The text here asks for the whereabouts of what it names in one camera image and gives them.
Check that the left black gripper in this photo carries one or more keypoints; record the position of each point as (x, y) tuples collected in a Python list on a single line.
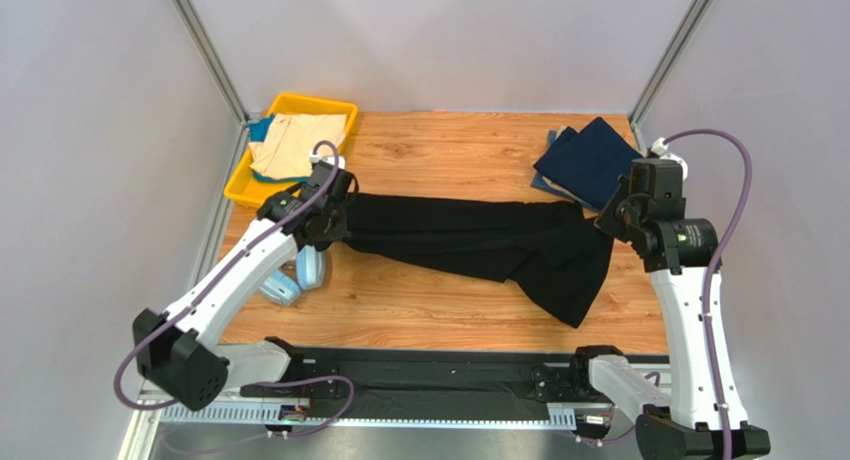
[(341, 230)]

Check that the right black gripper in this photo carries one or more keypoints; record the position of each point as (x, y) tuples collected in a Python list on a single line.
[(613, 213)]

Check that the black t shirt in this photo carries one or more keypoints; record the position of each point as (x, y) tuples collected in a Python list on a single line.
[(551, 251)]

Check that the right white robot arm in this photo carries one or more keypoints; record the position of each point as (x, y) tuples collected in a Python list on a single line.
[(701, 417)]

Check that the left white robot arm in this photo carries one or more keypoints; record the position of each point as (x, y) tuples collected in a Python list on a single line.
[(178, 349)]

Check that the light blue headphones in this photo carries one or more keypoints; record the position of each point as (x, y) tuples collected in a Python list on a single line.
[(286, 284)]

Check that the folded navy t shirt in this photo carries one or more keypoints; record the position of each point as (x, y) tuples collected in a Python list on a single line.
[(589, 163)]

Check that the cream t shirt in tray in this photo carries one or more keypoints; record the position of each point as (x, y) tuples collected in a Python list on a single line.
[(299, 147)]

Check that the yellow plastic tray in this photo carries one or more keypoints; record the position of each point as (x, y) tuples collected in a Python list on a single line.
[(276, 162)]

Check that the teal t shirt in tray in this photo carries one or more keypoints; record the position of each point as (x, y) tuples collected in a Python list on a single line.
[(260, 128)]

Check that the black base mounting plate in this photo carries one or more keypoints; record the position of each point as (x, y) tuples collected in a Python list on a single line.
[(432, 385)]

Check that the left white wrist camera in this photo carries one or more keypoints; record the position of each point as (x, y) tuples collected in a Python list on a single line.
[(333, 160)]

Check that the aluminium frame rail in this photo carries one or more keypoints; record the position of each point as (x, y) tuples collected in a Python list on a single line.
[(215, 228)]

